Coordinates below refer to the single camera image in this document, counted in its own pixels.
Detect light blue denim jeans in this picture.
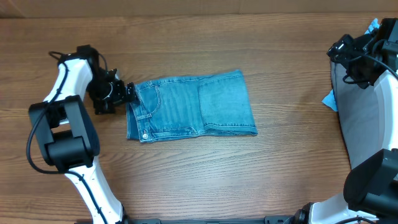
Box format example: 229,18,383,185
126,70,258,143

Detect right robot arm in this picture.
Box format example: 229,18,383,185
285,18,397,223

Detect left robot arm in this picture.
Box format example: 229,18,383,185
26,45,139,223

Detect grey shorts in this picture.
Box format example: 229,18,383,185
330,62,397,169

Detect light blue cloth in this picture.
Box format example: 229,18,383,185
322,18,380,112

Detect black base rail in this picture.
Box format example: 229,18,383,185
121,215,294,224

